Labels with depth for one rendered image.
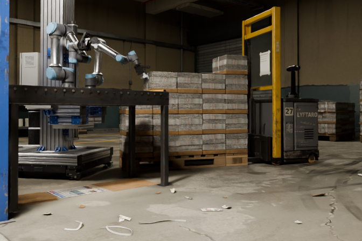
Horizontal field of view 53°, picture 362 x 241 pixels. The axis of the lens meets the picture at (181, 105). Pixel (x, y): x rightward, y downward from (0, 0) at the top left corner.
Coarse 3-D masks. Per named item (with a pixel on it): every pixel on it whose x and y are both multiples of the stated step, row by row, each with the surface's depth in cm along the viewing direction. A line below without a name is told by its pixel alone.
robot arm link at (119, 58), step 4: (92, 40) 401; (96, 40) 399; (100, 44) 398; (104, 44) 399; (100, 48) 398; (104, 48) 396; (108, 48) 396; (108, 52) 395; (112, 52) 393; (116, 52) 394; (112, 56) 395; (116, 56) 390; (120, 56) 388; (124, 56) 398; (116, 60) 390; (120, 60) 389; (124, 60) 396
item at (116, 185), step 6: (120, 180) 334; (126, 180) 334; (132, 180) 334; (138, 180) 334; (144, 180) 334; (102, 186) 307; (108, 186) 307; (114, 186) 307; (120, 186) 307; (126, 186) 307; (132, 186) 307; (138, 186) 307; (144, 186) 307
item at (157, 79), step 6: (150, 72) 402; (156, 72) 395; (162, 72) 397; (168, 72) 400; (150, 78) 400; (156, 78) 395; (162, 78) 398; (168, 78) 400; (174, 78) 402; (150, 84) 398; (156, 84) 396; (162, 84) 398; (168, 84) 400; (174, 84) 403
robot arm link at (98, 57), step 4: (100, 40) 408; (104, 40) 419; (96, 48) 411; (96, 52) 413; (100, 52) 414; (96, 56) 413; (100, 56) 414; (96, 60) 413; (100, 60) 414; (96, 64) 412; (100, 64) 414; (96, 68) 412; (100, 68) 415; (96, 72) 412; (100, 72) 415; (100, 76) 413; (100, 80) 413; (96, 84) 411; (100, 84) 417
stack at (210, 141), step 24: (192, 96) 408; (216, 96) 418; (120, 120) 413; (144, 120) 388; (192, 120) 407; (216, 120) 418; (120, 144) 413; (144, 144) 388; (192, 144) 406; (216, 144) 417; (144, 168) 389
